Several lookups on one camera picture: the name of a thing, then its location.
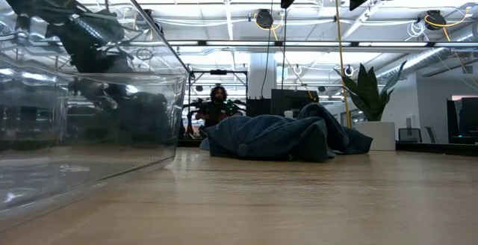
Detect black monitor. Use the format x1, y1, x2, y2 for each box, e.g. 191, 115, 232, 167
270, 88, 320, 118

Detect black ceiling cable reel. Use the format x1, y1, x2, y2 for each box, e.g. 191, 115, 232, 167
255, 8, 274, 30
425, 9, 447, 31

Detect black equipment box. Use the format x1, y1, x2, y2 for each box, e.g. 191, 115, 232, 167
245, 97, 273, 118

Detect clear plastic bin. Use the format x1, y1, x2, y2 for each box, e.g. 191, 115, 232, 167
0, 0, 191, 227

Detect black background station frame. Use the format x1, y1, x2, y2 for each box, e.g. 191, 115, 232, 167
187, 69, 249, 118

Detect person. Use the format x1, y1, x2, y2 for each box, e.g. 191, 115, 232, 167
193, 84, 240, 128

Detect dark partition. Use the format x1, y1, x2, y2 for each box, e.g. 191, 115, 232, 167
446, 95, 478, 145

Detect snake plant in white pot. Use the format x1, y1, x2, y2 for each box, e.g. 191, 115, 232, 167
333, 60, 408, 152

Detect black aluminium table frame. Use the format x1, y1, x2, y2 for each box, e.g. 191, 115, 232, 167
177, 138, 478, 157

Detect black office chair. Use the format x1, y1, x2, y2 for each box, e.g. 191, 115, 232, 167
397, 127, 423, 144

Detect yellow cable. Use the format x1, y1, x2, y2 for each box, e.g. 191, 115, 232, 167
334, 0, 354, 129

